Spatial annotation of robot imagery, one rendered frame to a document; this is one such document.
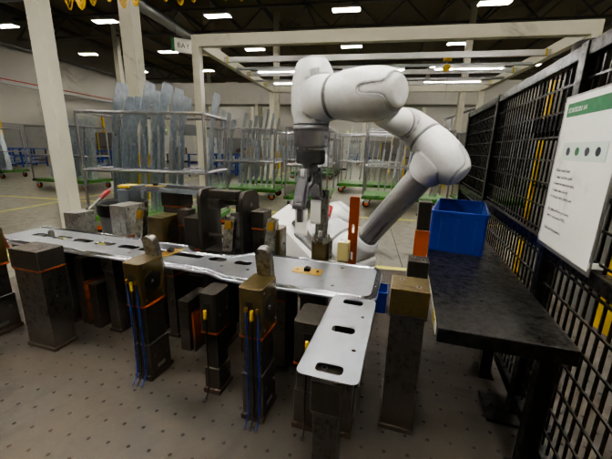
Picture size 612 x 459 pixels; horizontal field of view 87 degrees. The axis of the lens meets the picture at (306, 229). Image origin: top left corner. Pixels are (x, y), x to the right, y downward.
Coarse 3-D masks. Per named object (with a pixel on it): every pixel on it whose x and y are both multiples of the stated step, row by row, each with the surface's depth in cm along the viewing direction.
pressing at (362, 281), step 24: (24, 240) 113; (48, 240) 113; (72, 240) 114; (96, 240) 115; (120, 240) 116; (168, 264) 95; (192, 264) 94; (216, 264) 95; (240, 264) 95; (288, 264) 96; (312, 264) 97; (336, 264) 97; (360, 264) 97; (288, 288) 81; (312, 288) 80; (336, 288) 81; (360, 288) 81
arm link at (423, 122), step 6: (414, 114) 111; (420, 114) 114; (414, 120) 111; (420, 120) 112; (426, 120) 112; (432, 120) 113; (414, 126) 112; (420, 126) 112; (426, 126) 112; (432, 126) 111; (414, 132) 113; (420, 132) 112; (402, 138) 118; (408, 138) 115; (414, 138) 114; (408, 144) 117
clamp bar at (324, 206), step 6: (324, 192) 98; (330, 192) 102; (324, 198) 101; (324, 204) 101; (324, 210) 102; (324, 216) 101; (324, 222) 101; (318, 228) 103; (324, 228) 101; (318, 234) 104; (324, 234) 101; (324, 240) 101
